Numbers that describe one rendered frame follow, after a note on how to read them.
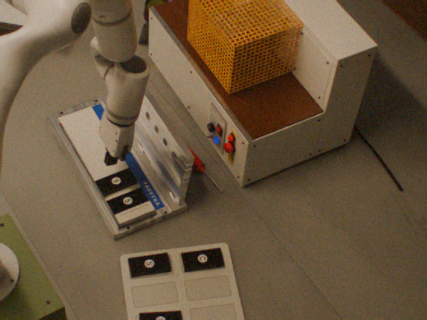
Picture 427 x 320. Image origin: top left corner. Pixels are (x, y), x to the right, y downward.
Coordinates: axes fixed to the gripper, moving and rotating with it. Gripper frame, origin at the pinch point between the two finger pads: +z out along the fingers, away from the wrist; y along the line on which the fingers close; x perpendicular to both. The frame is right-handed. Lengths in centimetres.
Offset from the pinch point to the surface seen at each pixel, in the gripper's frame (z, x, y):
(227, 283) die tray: 5.3, 12.3, 42.0
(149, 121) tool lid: -7.1, 11.1, -3.3
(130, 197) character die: 5.2, 1.5, 9.8
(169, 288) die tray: 8.0, -0.5, 36.8
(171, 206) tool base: 4.5, 9.9, 16.5
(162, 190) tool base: 4.7, 10.4, 10.5
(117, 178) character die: 5.3, 1.3, 2.9
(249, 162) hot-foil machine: -7.9, 29.2, 18.3
